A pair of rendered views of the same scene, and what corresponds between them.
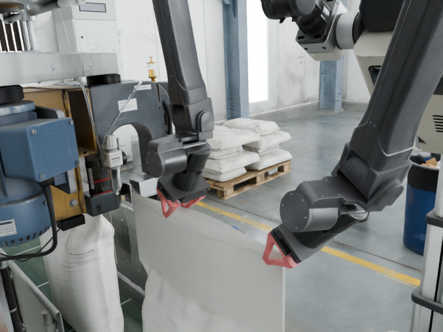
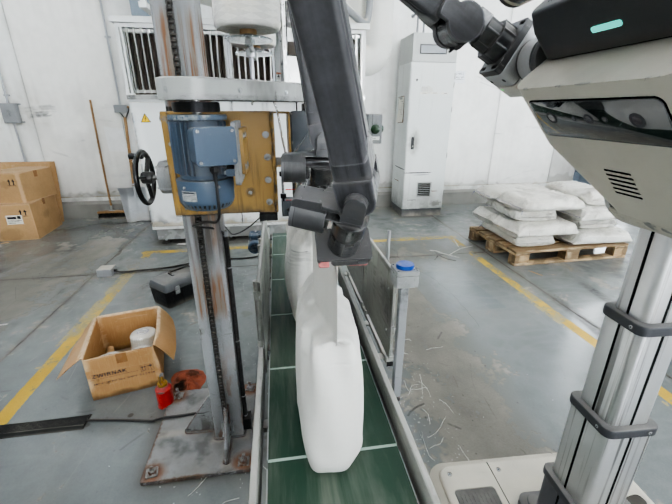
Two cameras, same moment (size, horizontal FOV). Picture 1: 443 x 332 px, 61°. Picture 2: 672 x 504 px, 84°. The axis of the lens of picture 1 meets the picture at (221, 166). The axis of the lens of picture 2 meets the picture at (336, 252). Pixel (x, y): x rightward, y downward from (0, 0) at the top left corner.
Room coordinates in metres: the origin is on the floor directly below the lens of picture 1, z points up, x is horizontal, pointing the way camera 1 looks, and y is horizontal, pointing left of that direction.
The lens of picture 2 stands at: (0.02, -0.50, 1.34)
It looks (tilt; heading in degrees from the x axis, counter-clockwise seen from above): 21 degrees down; 35
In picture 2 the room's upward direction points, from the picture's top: straight up
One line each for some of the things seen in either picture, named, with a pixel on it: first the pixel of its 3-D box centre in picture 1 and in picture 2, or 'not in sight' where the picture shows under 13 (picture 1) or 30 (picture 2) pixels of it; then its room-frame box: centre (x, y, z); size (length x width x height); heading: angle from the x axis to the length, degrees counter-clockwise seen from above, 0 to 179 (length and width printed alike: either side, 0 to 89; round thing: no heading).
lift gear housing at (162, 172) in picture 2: not in sight; (168, 176); (0.71, 0.67, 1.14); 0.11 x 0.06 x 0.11; 44
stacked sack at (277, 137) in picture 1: (262, 139); (592, 209); (4.32, -0.49, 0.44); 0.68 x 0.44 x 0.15; 134
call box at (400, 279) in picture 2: not in sight; (404, 275); (1.11, -0.02, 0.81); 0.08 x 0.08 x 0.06; 44
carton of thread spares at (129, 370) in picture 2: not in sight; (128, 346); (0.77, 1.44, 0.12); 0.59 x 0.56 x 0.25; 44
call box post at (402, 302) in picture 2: not in sight; (397, 374); (1.11, -0.02, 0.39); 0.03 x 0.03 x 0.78; 44
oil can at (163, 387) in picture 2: not in sight; (161, 386); (0.70, 0.99, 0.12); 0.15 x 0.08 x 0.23; 44
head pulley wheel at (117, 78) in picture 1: (103, 79); not in sight; (1.04, 0.31, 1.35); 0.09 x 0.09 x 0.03
